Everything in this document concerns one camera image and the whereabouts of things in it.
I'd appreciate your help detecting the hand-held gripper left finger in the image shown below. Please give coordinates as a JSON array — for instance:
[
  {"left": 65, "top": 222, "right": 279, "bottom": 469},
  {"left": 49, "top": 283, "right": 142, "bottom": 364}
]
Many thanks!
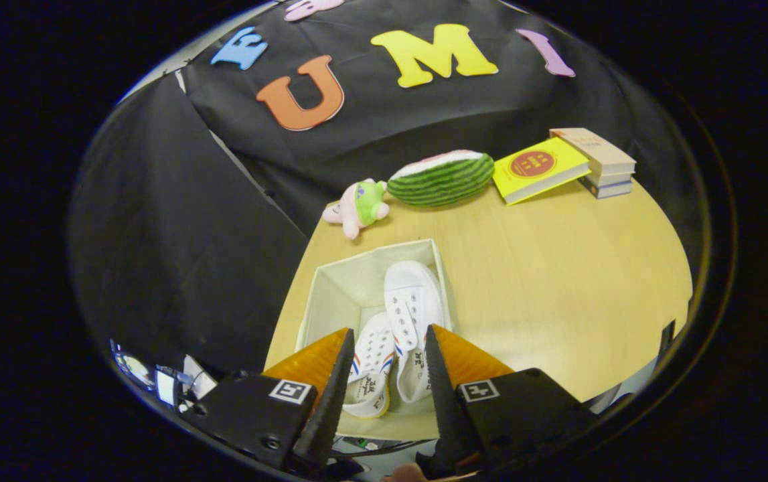
[{"left": 186, "top": 327, "right": 356, "bottom": 471}]

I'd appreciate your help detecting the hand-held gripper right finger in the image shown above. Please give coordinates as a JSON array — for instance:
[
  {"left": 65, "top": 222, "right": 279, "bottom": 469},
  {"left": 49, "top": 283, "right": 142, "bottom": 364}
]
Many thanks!
[{"left": 417, "top": 324, "right": 595, "bottom": 479}]

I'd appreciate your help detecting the white shoe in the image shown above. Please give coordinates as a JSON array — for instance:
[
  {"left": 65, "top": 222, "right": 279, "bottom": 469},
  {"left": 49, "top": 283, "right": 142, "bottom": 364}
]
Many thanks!
[
  {"left": 342, "top": 312, "right": 396, "bottom": 419},
  {"left": 384, "top": 260, "right": 446, "bottom": 404}
]

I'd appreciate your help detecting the beige fabric storage box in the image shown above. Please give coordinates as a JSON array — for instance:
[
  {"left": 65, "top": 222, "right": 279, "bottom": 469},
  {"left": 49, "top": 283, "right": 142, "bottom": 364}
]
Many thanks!
[{"left": 295, "top": 238, "right": 458, "bottom": 441}]

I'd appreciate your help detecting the open laptop computer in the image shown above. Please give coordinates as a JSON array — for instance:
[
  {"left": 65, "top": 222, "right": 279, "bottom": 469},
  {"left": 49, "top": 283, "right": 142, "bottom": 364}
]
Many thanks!
[{"left": 110, "top": 338, "right": 180, "bottom": 406}]

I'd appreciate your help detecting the white side desk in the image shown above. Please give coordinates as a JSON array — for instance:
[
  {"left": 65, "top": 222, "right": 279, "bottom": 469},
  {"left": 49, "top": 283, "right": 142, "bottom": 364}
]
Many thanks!
[{"left": 181, "top": 355, "right": 218, "bottom": 401}]

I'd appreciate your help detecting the pink and green plush toy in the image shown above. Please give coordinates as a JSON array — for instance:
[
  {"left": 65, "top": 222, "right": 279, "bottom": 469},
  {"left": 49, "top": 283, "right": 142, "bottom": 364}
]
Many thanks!
[{"left": 322, "top": 178, "right": 390, "bottom": 240}]

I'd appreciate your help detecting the watermelon slice plush toy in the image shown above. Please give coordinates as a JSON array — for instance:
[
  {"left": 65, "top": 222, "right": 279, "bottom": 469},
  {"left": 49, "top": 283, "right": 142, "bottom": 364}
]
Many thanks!
[{"left": 387, "top": 149, "right": 495, "bottom": 208}]

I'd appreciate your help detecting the yellow book with red circle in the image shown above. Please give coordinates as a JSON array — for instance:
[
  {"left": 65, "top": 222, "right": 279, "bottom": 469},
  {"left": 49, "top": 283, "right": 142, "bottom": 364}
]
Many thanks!
[{"left": 492, "top": 137, "right": 592, "bottom": 206}]

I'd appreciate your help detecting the white paperback book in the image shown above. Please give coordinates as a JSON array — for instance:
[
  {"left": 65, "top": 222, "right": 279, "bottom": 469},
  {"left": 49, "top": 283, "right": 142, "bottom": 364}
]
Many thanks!
[
  {"left": 581, "top": 178, "right": 633, "bottom": 199},
  {"left": 585, "top": 170, "right": 634, "bottom": 189}
]

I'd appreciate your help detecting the beige cover book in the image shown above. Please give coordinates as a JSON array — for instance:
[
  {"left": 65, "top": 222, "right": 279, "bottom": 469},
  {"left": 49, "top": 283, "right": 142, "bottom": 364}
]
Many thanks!
[{"left": 550, "top": 127, "right": 637, "bottom": 176}]

